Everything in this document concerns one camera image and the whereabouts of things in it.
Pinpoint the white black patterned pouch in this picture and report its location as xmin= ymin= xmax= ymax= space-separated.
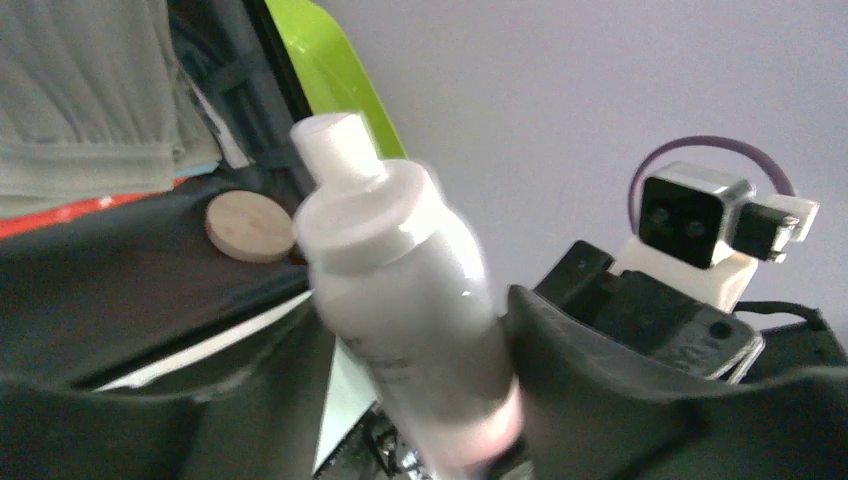
xmin=187 ymin=78 xmax=253 ymax=170

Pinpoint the orange red flat item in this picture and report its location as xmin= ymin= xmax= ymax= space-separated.
xmin=1 ymin=192 xmax=163 ymax=240

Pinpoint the pink teal cartoon suitcase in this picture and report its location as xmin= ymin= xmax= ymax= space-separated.
xmin=0 ymin=0 xmax=425 ymax=480

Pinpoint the brown round disc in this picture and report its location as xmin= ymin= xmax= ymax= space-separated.
xmin=204 ymin=190 xmax=295 ymax=264

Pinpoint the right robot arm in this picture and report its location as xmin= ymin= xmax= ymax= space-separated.
xmin=535 ymin=238 xmax=847 ymax=383

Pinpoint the grey folded garment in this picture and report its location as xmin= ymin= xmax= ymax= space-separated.
xmin=1 ymin=1 xmax=222 ymax=218

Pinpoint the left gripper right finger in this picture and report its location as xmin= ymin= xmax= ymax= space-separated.
xmin=506 ymin=285 xmax=847 ymax=479

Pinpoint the white tube with teal cap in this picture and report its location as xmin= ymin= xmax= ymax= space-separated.
xmin=291 ymin=112 xmax=523 ymax=479

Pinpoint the lime green plastic tray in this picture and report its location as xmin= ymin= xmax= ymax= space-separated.
xmin=266 ymin=0 xmax=407 ymax=158

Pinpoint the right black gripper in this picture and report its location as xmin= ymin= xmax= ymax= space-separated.
xmin=535 ymin=240 xmax=765 ymax=383

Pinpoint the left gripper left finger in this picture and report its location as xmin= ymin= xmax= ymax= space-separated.
xmin=1 ymin=301 xmax=334 ymax=479

